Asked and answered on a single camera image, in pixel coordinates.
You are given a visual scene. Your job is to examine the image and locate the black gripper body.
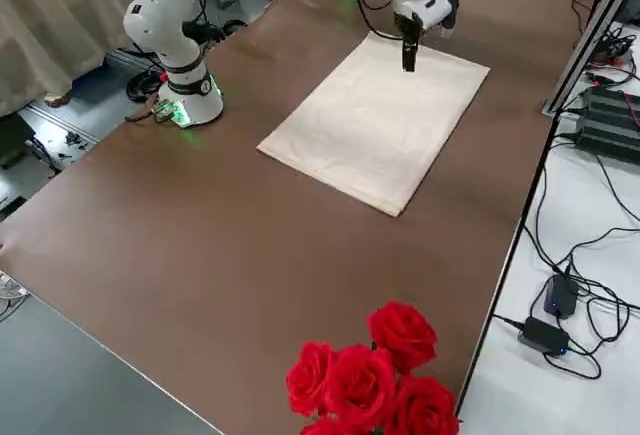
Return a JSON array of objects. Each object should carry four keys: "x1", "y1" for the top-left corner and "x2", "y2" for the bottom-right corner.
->
[{"x1": 394, "y1": 10, "x2": 425, "y2": 42}]

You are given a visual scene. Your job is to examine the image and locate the beige tablecloth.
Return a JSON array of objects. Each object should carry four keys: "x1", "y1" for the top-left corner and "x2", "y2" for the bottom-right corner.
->
[{"x1": 256, "y1": 29, "x2": 491, "y2": 219}]

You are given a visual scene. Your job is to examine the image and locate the black finned power supply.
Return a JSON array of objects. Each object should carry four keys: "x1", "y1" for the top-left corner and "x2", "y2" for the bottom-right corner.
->
[{"x1": 573, "y1": 84, "x2": 640, "y2": 165}]

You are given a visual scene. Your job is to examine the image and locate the red artificial rose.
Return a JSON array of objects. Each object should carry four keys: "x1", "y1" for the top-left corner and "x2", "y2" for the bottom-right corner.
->
[
  {"x1": 324, "y1": 344, "x2": 399, "y2": 429},
  {"x1": 392, "y1": 374, "x2": 460, "y2": 435},
  {"x1": 286, "y1": 340, "x2": 335, "y2": 419},
  {"x1": 299, "y1": 414, "x2": 374, "y2": 435},
  {"x1": 366, "y1": 300, "x2": 439, "y2": 375}
]

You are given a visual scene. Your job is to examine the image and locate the black power adapter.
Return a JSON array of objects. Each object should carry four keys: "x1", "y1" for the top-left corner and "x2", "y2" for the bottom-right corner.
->
[
  {"x1": 517, "y1": 315, "x2": 571, "y2": 355},
  {"x1": 542, "y1": 273, "x2": 581, "y2": 319}
]

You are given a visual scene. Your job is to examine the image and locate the black floor box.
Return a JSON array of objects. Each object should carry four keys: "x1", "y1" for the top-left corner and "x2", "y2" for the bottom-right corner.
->
[{"x1": 0, "y1": 112, "x2": 32, "y2": 171}]

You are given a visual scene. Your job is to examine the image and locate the aluminium frame post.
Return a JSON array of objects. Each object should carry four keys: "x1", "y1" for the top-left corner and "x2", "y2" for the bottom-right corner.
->
[{"x1": 542, "y1": 0, "x2": 640, "y2": 117}]

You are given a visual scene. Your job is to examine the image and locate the black hub with cables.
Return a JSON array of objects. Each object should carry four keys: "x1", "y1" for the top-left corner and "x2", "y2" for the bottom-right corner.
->
[{"x1": 592, "y1": 29, "x2": 637, "y2": 72}]

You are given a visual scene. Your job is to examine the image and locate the black power cable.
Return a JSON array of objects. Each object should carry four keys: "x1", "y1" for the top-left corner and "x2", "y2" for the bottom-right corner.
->
[
  {"x1": 499, "y1": 279, "x2": 640, "y2": 381},
  {"x1": 533, "y1": 139, "x2": 640, "y2": 276}
]

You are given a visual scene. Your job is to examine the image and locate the black coiled cable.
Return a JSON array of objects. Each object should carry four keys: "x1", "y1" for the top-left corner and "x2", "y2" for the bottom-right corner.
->
[{"x1": 125, "y1": 72, "x2": 166, "y2": 104}]

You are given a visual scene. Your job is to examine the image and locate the aluminium floor rail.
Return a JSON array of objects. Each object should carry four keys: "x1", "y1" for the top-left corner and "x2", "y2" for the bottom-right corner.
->
[{"x1": 17, "y1": 102, "x2": 101, "y2": 149}]

